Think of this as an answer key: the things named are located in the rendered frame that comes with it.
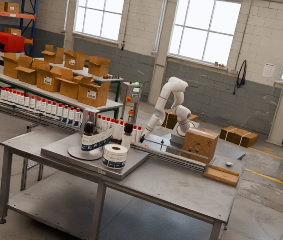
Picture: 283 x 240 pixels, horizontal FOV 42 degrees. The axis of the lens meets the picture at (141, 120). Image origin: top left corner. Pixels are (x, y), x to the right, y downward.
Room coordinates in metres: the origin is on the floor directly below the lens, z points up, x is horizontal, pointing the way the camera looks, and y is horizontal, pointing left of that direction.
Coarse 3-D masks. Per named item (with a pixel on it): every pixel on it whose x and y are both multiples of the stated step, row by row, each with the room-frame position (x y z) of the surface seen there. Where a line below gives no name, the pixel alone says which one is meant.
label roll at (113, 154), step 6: (108, 144) 3.08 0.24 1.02; (114, 144) 3.11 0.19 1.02; (108, 150) 2.93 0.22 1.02; (114, 150) 2.96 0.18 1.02; (120, 150) 2.98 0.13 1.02; (126, 150) 3.01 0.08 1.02; (108, 156) 2.93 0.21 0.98; (114, 156) 2.92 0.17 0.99; (120, 156) 2.93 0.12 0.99; (126, 156) 3.00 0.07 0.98; (102, 162) 2.99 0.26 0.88; (108, 162) 2.93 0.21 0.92; (114, 162) 2.92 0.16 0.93; (120, 162) 2.94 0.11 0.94; (114, 168) 2.92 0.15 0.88; (120, 168) 2.95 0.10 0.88
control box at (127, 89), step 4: (124, 84) 3.71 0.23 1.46; (128, 84) 3.68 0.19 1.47; (132, 84) 3.72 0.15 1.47; (124, 88) 3.70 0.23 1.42; (128, 88) 3.68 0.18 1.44; (132, 88) 3.70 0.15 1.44; (124, 92) 3.69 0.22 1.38; (128, 92) 3.68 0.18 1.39; (132, 92) 3.71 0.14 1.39; (136, 92) 3.74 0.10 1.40; (120, 96) 3.74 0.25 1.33; (124, 96) 3.68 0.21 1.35; (128, 96) 3.69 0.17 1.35; (124, 100) 3.67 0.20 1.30; (132, 100) 3.72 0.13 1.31; (136, 100) 3.75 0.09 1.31
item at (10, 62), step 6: (6, 54) 6.27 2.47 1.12; (12, 54) 6.38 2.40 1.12; (6, 60) 6.16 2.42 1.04; (12, 60) 6.01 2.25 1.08; (18, 60) 6.43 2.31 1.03; (24, 60) 6.16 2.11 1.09; (30, 60) 6.28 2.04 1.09; (6, 66) 6.18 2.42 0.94; (12, 66) 6.11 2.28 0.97; (18, 66) 6.06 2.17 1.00; (6, 72) 6.18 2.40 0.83; (12, 72) 6.11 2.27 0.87; (18, 72) 6.07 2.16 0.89; (18, 78) 6.08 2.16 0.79
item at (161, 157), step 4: (60, 124) 3.85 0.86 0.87; (64, 128) 3.83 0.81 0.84; (72, 128) 3.80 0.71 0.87; (76, 132) 3.78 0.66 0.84; (112, 140) 3.64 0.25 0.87; (136, 148) 3.55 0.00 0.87; (140, 148) 3.55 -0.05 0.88; (148, 152) 3.51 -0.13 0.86; (152, 152) 3.50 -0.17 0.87; (152, 156) 3.49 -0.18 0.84; (160, 156) 3.47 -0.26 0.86; (164, 156) 3.45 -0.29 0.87; (168, 160) 3.44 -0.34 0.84; (172, 160) 3.42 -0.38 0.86; (176, 160) 3.41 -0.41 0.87; (180, 160) 3.41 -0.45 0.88; (176, 164) 3.41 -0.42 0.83; (180, 164) 3.40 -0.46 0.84; (184, 164) 3.38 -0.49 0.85; (188, 164) 3.37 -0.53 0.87; (192, 164) 3.36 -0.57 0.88; (196, 168) 3.34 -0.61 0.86; (200, 168) 3.33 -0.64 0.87; (204, 168) 3.33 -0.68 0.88
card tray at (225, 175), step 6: (210, 168) 3.47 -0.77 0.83; (216, 168) 3.46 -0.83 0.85; (222, 168) 3.44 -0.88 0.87; (204, 174) 3.24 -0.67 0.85; (210, 174) 3.22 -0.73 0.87; (216, 174) 3.34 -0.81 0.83; (222, 174) 3.36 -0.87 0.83; (228, 174) 3.39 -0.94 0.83; (234, 174) 3.40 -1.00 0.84; (222, 180) 3.19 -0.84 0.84; (228, 180) 3.17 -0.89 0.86; (234, 180) 3.26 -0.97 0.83
